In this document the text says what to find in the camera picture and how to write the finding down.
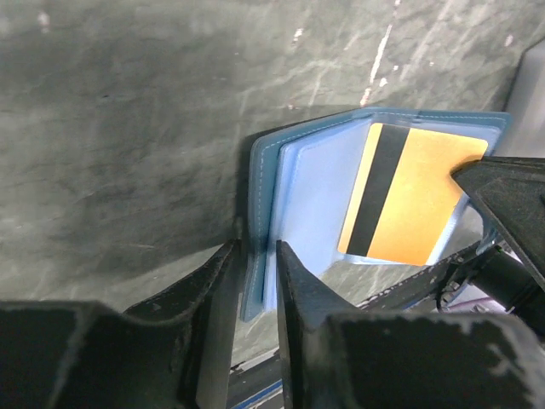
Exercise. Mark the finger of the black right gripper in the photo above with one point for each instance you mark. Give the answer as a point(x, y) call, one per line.
point(509, 193)

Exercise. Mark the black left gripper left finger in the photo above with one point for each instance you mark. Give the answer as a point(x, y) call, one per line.
point(172, 350)

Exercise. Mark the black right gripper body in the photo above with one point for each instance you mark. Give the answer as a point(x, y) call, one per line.
point(492, 282)

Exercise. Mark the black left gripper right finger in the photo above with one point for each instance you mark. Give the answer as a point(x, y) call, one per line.
point(335, 355)

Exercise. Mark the gold magnetic stripe card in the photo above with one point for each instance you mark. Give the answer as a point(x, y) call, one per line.
point(403, 196)

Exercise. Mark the blue card holder wallet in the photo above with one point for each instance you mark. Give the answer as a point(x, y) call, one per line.
point(301, 181)

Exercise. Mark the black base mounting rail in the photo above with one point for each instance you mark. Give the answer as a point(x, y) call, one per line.
point(256, 382)

